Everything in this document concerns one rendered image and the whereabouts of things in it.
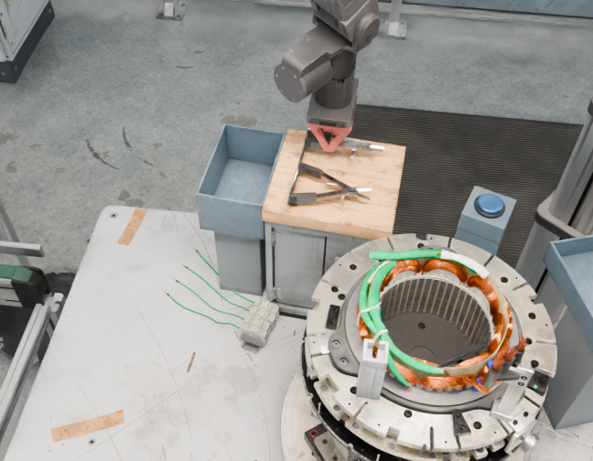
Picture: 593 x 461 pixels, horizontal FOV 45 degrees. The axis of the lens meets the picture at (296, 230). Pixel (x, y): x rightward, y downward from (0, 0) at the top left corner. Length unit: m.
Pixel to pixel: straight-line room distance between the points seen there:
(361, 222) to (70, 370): 0.57
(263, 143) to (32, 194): 1.58
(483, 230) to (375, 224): 0.19
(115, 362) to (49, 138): 1.70
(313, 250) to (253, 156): 0.22
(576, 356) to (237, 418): 0.54
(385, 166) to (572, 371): 0.42
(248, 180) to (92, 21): 2.29
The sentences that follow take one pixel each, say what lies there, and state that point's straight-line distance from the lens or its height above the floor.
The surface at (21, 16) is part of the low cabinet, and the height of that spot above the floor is 0.19.
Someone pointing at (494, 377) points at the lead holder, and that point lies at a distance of 0.79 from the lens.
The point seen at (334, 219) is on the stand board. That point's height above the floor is 1.07.
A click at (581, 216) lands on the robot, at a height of 0.96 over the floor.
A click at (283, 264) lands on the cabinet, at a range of 1.20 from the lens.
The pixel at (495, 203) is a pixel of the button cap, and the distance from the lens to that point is 1.18.
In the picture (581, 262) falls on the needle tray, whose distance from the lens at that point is 1.17.
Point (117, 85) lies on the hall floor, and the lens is 3.07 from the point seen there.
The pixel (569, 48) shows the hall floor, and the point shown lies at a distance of 3.44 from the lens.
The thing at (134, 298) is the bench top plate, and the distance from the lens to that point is 1.36.
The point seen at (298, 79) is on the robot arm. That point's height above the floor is 1.29.
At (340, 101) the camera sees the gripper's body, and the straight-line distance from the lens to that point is 1.07.
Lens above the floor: 1.89
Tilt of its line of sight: 50 degrees down
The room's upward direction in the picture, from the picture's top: 1 degrees clockwise
